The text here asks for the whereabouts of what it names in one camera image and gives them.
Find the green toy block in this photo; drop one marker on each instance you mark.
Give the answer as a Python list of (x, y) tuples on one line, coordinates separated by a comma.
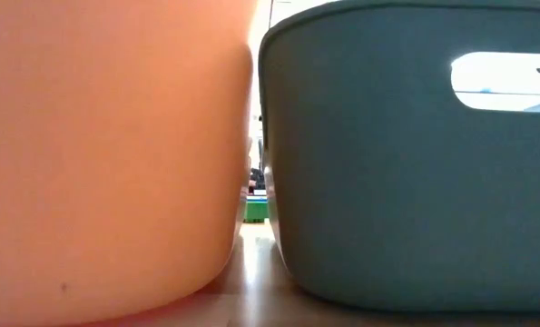
[(256, 211)]

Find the person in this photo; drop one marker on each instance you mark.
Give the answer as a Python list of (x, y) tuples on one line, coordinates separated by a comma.
[(257, 177)]

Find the blue toy block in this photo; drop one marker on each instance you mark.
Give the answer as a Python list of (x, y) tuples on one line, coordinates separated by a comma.
[(257, 198)]

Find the dark teal plastic bin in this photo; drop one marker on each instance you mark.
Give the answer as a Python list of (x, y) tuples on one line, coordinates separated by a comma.
[(365, 181)]

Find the yellow-orange plastic bin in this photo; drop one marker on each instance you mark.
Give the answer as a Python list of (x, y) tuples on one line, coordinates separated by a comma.
[(115, 159)]

